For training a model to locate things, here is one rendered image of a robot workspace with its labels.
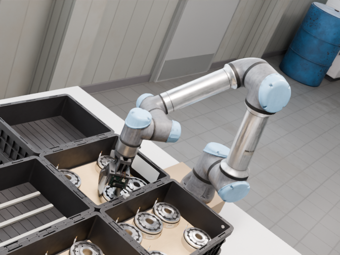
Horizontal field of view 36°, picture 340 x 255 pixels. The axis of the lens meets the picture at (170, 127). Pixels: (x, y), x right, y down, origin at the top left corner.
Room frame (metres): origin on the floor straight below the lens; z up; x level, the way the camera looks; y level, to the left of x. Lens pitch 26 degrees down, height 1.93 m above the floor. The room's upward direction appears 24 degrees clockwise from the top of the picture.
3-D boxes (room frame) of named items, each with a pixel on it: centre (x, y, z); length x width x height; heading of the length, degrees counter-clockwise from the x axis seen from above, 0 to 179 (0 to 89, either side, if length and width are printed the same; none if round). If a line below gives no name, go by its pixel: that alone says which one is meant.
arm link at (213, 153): (1.84, -0.22, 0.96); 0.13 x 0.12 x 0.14; 34
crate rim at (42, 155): (1.53, 0.14, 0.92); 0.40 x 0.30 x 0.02; 152
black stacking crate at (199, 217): (1.40, -0.12, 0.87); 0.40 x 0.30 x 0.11; 152
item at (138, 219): (1.43, -0.06, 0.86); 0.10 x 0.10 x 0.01
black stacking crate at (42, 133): (1.67, 0.41, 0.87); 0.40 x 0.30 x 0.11; 152
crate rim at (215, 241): (1.40, -0.12, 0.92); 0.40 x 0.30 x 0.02; 152
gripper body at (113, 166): (1.46, 0.10, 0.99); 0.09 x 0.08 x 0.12; 18
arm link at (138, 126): (1.47, 0.10, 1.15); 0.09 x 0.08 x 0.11; 124
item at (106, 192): (1.50, 0.08, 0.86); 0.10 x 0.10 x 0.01
